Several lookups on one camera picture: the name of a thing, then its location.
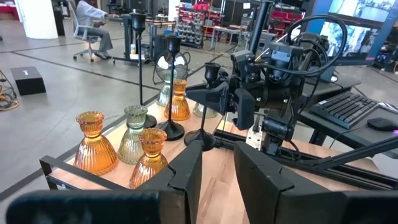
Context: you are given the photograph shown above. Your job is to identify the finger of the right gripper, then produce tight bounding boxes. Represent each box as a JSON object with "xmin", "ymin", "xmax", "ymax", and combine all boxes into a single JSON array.
[
  {"xmin": 185, "ymin": 81, "xmax": 231, "ymax": 115},
  {"xmin": 233, "ymin": 88, "xmax": 256, "ymax": 131}
]

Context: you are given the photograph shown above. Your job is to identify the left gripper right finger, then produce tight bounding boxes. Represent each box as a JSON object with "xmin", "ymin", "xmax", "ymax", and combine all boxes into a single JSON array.
[{"xmin": 233, "ymin": 141, "xmax": 343, "ymax": 224}]

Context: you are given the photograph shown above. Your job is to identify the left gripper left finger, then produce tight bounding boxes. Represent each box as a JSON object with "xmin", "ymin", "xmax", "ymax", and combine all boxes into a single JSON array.
[{"xmin": 138, "ymin": 140, "xmax": 203, "ymax": 224}]

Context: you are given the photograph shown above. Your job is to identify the clear ribbed glass candle holder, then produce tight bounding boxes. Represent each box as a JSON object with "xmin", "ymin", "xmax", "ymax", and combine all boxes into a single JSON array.
[
  {"xmin": 117, "ymin": 105, "xmax": 149, "ymax": 165},
  {"xmin": 155, "ymin": 71, "xmax": 172, "ymax": 108},
  {"xmin": 192, "ymin": 102, "xmax": 218, "ymax": 119}
]

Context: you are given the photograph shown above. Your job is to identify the amber ribbed glass candle holder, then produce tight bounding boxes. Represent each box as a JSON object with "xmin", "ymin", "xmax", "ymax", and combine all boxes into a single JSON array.
[
  {"xmin": 164, "ymin": 79, "xmax": 191, "ymax": 121},
  {"xmin": 73, "ymin": 111, "xmax": 119, "ymax": 176},
  {"xmin": 129, "ymin": 127, "xmax": 170, "ymax": 190}
]

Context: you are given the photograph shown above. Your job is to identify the short black candlestick holder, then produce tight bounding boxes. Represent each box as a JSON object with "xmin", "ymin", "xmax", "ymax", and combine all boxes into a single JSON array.
[{"xmin": 183, "ymin": 62, "xmax": 222, "ymax": 152}]

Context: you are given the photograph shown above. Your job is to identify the medium black candlestick holder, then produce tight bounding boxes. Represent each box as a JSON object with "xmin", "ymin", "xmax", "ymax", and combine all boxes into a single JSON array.
[{"xmin": 155, "ymin": 34, "xmax": 186, "ymax": 141}]

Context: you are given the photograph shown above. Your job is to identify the tall black candlestick holder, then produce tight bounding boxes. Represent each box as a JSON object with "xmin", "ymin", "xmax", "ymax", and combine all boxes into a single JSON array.
[{"xmin": 129, "ymin": 12, "xmax": 158, "ymax": 129}]

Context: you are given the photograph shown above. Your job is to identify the black keyboard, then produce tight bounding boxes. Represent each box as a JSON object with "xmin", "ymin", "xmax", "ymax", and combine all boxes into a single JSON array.
[{"xmin": 310, "ymin": 91, "xmax": 379, "ymax": 130}]

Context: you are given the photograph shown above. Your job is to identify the red parts bin rack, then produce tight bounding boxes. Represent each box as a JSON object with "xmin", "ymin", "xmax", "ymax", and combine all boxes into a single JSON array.
[{"xmin": 176, "ymin": 1, "xmax": 229, "ymax": 50}]

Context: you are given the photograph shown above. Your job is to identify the large computer monitor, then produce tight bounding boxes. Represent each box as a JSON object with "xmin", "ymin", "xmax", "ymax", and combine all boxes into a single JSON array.
[{"xmin": 319, "ymin": 21, "xmax": 379, "ymax": 60}]

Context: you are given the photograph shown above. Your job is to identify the dark desk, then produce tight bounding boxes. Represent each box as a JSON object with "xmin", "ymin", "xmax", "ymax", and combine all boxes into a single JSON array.
[{"xmin": 297, "ymin": 67, "xmax": 398, "ymax": 160}]

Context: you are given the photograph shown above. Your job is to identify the wooden desk black legs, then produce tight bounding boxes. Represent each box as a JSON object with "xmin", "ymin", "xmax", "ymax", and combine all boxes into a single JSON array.
[{"xmin": 107, "ymin": 12, "xmax": 177, "ymax": 65}]

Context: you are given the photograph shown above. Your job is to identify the black computer mouse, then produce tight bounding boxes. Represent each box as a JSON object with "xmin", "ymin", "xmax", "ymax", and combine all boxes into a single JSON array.
[{"xmin": 366, "ymin": 117, "xmax": 398, "ymax": 132}]

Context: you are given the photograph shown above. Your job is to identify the wide display screen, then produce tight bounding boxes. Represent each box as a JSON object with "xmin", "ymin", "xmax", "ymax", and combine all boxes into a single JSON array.
[{"xmin": 328, "ymin": 0, "xmax": 398, "ymax": 23}]

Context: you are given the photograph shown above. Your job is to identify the white office chair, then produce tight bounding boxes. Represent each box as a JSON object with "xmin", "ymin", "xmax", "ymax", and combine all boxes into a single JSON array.
[{"xmin": 67, "ymin": 0, "xmax": 101, "ymax": 62}]

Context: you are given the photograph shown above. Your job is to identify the person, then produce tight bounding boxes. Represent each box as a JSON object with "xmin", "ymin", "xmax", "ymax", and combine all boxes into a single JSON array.
[{"xmin": 75, "ymin": 0, "xmax": 114, "ymax": 60}]

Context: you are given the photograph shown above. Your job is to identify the black box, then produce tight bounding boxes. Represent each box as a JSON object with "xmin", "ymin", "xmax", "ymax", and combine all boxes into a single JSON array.
[{"xmin": 10, "ymin": 66, "xmax": 47, "ymax": 96}]

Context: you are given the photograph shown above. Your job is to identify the silver metal bracket plate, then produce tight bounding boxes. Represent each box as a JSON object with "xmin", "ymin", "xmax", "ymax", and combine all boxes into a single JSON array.
[{"xmin": 245, "ymin": 123, "xmax": 265, "ymax": 151}]

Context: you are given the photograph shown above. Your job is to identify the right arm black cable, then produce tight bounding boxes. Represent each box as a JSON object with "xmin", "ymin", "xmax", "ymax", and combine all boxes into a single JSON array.
[{"xmin": 257, "ymin": 14, "xmax": 348, "ymax": 78}]

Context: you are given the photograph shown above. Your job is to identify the yellow cable bundle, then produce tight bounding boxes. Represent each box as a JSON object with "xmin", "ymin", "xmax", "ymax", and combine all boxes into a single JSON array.
[{"xmin": 0, "ymin": 70, "xmax": 20, "ymax": 112}]

